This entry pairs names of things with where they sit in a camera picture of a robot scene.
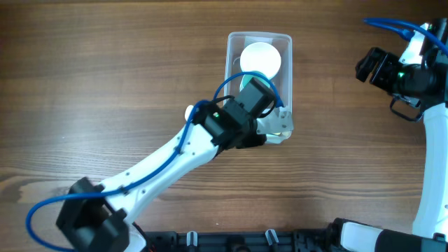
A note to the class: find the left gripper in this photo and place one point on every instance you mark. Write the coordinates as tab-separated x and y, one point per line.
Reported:
255	141

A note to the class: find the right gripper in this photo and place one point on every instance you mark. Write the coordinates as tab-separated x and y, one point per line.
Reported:
366	66

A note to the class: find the green cup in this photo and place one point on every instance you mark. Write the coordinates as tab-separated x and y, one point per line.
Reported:
246	79

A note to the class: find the white spoon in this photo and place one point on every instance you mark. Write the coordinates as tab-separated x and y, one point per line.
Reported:
188	111

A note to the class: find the white pink bowl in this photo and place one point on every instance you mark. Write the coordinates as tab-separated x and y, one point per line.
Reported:
261	57

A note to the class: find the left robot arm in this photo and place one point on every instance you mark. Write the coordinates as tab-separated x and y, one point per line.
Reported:
102	217

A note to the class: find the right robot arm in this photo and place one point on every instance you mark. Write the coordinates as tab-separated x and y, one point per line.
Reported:
418	78

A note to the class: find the clear plastic container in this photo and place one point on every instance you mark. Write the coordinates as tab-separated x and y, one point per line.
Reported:
283	81

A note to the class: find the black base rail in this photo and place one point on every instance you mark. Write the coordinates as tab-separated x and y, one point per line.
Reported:
266	241

